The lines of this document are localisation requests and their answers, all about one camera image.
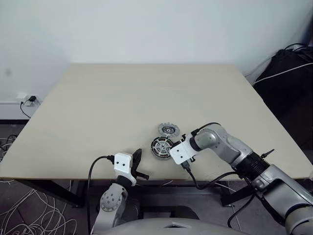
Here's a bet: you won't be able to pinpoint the black bag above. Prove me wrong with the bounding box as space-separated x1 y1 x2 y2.
252 48 313 154

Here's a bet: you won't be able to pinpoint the white cable over bag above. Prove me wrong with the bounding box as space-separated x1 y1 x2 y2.
254 64 313 83

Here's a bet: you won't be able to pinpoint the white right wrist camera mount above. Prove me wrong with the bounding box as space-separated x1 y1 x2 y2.
169 140 197 165

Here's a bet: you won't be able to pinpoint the black adapter cable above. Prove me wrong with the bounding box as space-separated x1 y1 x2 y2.
20 99 33 119

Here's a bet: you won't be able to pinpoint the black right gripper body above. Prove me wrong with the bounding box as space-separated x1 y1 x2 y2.
176 133 188 148

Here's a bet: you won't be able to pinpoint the grey robot torso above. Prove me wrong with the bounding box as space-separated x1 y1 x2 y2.
110 217 286 235

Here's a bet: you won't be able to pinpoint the black table frame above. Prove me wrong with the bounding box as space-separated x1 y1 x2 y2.
0 179 313 209

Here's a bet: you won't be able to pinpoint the silver toothed motor lid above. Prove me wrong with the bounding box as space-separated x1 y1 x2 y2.
156 122 180 137

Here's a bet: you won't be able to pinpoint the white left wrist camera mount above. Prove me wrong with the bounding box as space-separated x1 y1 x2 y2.
113 152 138 187

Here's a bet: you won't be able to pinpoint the white floor cable tangle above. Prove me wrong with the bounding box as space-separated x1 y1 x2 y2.
0 180 83 235

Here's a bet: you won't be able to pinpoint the black motor housing copper windings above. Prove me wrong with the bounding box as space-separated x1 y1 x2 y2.
149 136 175 161

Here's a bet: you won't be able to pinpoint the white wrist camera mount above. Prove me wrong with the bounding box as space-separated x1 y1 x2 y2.
169 140 197 165
113 152 138 187

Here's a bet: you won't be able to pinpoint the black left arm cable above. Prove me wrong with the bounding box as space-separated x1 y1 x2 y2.
86 155 115 230

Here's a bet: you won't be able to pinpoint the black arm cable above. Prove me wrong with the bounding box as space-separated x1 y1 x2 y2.
86 155 115 230
181 161 260 229

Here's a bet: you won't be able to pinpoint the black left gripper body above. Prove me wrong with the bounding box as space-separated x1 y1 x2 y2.
131 168 150 181

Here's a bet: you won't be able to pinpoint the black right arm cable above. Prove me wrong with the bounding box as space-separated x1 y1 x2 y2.
181 161 260 229

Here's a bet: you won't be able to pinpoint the black floor cables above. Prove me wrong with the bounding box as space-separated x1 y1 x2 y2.
0 133 19 164

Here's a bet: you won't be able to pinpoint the white wall socket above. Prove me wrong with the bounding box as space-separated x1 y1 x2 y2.
16 93 41 107

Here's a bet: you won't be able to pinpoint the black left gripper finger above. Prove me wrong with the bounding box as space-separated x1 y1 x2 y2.
132 148 141 172
134 148 143 172

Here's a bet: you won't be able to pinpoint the silver spoked rotor black rim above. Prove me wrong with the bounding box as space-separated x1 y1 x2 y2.
152 138 172 158

